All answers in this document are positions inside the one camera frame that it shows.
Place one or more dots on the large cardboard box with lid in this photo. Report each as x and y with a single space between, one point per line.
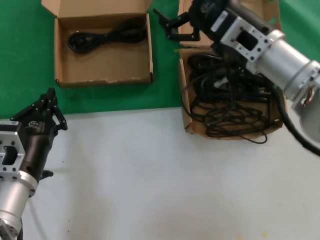
183 7

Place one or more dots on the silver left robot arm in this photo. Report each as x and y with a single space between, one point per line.
10 200

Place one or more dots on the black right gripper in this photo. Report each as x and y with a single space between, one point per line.
205 15

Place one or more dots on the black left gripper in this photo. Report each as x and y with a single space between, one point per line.
37 145

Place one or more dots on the green tablecloth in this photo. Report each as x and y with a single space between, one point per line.
25 50

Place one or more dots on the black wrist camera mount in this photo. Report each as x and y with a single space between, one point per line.
47 174

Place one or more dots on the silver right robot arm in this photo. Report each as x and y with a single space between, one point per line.
282 57

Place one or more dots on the small cardboard box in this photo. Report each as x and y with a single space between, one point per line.
105 67

